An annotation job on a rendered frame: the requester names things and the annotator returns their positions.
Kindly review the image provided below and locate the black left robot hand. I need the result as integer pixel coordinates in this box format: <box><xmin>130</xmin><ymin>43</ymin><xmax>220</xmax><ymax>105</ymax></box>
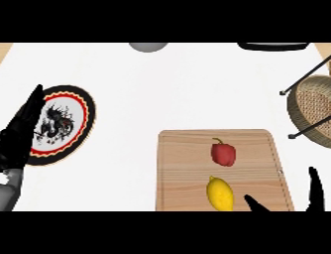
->
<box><xmin>0</xmin><ymin>83</ymin><xmax>47</xmax><ymax>174</ymax></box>

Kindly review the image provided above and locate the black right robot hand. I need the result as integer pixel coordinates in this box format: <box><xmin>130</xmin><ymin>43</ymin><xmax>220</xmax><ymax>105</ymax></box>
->
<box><xmin>243</xmin><ymin>166</ymin><xmax>326</xmax><ymax>212</ymax></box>

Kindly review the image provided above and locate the wooden cutting board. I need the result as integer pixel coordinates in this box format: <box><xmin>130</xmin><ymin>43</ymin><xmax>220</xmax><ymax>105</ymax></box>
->
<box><xmin>155</xmin><ymin>128</ymin><xmax>295</xmax><ymax>212</ymax></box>

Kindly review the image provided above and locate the red bell pepper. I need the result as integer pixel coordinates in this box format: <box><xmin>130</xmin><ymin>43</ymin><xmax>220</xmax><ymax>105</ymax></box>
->
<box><xmin>209</xmin><ymin>137</ymin><xmax>238</xmax><ymax>168</ymax></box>

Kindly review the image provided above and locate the wicker tiered basket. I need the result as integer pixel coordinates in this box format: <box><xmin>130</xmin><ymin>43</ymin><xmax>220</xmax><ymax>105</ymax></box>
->
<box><xmin>277</xmin><ymin>42</ymin><xmax>331</xmax><ymax>151</ymax></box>

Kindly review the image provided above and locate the black rimmed decorated plate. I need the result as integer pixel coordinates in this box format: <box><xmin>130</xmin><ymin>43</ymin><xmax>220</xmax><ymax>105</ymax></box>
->
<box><xmin>25</xmin><ymin>84</ymin><xmax>96</xmax><ymax>167</ymax></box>

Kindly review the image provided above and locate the yellow lemon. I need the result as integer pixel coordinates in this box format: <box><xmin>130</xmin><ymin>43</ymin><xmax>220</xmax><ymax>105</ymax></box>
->
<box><xmin>205</xmin><ymin>175</ymin><xmax>236</xmax><ymax>212</ymax></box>

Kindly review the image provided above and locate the grey round object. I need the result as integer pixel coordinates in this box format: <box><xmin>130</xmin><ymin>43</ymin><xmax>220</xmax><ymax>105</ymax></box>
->
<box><xmin>127</xmin><ymin>42</ymin><xmax>170</xmax><ymax>54</ymax></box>

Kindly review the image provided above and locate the black appliance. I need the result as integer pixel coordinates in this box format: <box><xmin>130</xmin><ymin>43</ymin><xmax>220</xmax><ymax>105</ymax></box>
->
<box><xmin>236</xmin><ymin>42</ymin><xmax>310</xmax><ymax>53</ymax></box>

